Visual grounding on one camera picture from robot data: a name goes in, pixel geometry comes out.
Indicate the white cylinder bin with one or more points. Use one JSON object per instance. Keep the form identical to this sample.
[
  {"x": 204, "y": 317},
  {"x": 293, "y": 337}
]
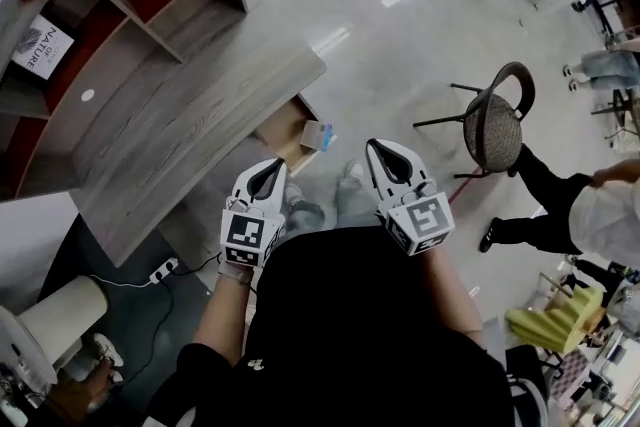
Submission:
[{"x": 65, "y": 315}]

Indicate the black woven seat chair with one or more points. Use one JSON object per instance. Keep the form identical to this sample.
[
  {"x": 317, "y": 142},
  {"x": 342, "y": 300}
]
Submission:
[{"x": 492, "y": 135}]

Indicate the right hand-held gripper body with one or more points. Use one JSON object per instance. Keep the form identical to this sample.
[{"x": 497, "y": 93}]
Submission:
[{"x": 425, "y": 220}]

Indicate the grey wooden desk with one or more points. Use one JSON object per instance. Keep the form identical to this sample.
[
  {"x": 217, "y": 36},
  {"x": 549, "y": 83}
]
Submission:
[{"x": 190, "y": 125}]

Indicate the wooden desk drawer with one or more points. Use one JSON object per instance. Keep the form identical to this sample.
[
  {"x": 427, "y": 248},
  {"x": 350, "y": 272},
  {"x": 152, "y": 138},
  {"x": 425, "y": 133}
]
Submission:
[{"x": 282, "y": 135}]

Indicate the white appliance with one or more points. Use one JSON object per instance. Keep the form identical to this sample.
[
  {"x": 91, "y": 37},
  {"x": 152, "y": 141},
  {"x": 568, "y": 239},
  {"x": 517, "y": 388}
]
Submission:
[{"x": 22, "y": 345}]

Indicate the small blue white item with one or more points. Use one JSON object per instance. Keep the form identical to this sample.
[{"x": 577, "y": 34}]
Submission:
[{"x": 316, "y": 135}]

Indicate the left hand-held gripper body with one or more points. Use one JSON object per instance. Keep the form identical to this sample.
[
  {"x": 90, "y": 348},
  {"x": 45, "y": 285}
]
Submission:
[{"x": 242, "y": 232}]

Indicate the yellow green chair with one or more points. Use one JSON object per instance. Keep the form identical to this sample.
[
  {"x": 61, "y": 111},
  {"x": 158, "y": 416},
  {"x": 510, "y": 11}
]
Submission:
[{"x": 555, "y": 322}]

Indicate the person's left forearm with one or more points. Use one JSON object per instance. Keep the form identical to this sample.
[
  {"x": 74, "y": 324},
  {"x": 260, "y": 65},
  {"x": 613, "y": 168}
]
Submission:
[{"x": 222, "y": 315}]

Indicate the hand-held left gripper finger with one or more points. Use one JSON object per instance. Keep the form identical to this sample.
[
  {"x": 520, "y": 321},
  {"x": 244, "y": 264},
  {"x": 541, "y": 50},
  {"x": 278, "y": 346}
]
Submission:
[
  {"x": 279, "y": 195},
  {"x": 246, "y": 182}
]

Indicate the person's black shirt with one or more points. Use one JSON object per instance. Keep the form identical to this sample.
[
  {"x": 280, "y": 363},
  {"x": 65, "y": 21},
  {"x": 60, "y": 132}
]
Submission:
[{"x": 350, "y": 340}]

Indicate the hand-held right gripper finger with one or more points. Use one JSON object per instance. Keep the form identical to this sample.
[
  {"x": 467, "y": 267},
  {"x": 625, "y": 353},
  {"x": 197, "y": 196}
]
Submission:
[
  {"x": 381, "y": 182},
  {"x": 411, "y": 165}
]

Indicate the white power strip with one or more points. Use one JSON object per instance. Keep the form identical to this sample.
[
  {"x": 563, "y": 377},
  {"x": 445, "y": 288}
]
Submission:
[{"x": 164, "y": 271}]

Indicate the person's leg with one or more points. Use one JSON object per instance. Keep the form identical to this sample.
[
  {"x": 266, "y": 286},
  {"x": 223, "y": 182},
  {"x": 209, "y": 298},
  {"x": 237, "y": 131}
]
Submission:
[
  {"x": 356, "y": 202},
  {"x": 305, "y": 215}
]

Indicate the person's right forearm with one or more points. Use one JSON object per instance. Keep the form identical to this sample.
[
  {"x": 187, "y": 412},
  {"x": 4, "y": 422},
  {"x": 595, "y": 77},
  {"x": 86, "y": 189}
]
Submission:
[{"x": 457, "y": 295}]

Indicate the person's left leg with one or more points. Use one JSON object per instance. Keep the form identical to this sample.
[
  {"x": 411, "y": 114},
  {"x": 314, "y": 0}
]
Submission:
[{"x": 305, "y": 215}]

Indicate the person's right leg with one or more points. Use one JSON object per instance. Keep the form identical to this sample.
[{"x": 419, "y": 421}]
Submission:
[{"x": 356, "y": 202}]

